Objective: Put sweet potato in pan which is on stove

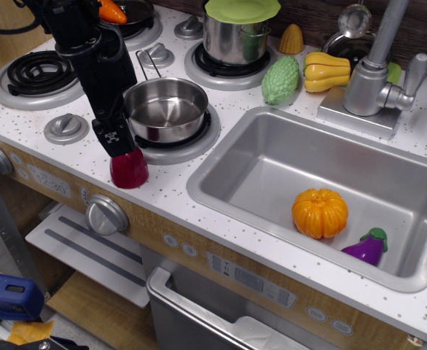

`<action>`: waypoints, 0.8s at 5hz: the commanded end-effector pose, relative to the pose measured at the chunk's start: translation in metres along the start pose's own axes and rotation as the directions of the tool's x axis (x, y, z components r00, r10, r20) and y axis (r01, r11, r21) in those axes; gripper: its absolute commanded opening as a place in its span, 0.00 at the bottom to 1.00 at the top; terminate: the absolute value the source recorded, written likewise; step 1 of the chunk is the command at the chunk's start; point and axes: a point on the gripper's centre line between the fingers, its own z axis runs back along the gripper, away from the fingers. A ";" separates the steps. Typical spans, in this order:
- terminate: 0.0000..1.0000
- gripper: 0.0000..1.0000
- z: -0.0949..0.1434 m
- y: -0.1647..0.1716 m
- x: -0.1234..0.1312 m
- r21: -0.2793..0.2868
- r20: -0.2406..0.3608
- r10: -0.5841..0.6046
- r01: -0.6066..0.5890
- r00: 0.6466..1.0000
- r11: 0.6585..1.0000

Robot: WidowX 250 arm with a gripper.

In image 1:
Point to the grey stove knob middle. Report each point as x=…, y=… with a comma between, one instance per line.
x=156, y=57

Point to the green toy bitter melon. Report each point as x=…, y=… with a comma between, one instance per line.
x=281, y=80

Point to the purple toy eggplant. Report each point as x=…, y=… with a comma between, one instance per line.
x=370, y=248

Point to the grey dishwasher door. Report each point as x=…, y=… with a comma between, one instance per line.
x=181, y=323

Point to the black coil burner left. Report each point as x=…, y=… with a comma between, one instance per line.
x=39, y=73

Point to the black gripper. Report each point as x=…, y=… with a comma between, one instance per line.
x=105, y=71

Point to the yellow toy squash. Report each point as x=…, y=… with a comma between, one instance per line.
x=323, y=72

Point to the black frying pan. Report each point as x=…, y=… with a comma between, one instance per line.
x=136, y=11

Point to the steel pot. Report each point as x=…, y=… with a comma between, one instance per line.
x=234, y=44

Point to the steel pan with handle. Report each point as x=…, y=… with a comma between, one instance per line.
x=165, y=110

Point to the grey stove knob back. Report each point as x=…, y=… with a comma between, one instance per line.
x=190, y=29

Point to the grey stove knob front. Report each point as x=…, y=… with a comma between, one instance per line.
x=66, y=129

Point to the yellow toy corn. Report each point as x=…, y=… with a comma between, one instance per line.
x=292, y=40

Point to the grey toy faucet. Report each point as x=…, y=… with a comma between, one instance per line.
x=370, y=103

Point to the orange toy pumpkin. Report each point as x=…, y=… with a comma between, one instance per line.
x=320, y=213

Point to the red toy sweet potato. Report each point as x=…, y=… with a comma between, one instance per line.
x=130, y=170

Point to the grey sink basin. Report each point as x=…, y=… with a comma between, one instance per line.
x=269, y=157

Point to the blue clamp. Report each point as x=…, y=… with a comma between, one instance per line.
x=20, y=299

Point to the grey stove knob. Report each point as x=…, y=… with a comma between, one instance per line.
x=156, y=57
x=66, y=129
x=190, y=29

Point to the green silicone lid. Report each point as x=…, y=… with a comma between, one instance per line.
x=242, y=11

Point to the steel ladle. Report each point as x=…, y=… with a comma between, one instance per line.
x=355, y=20

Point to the dark bowl behind faucet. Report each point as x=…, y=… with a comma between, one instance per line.
x=354, y=50

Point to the orange toy carrot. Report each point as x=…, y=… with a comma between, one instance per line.
x=111, y=13

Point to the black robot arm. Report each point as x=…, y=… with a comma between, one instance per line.
x=77, y=16

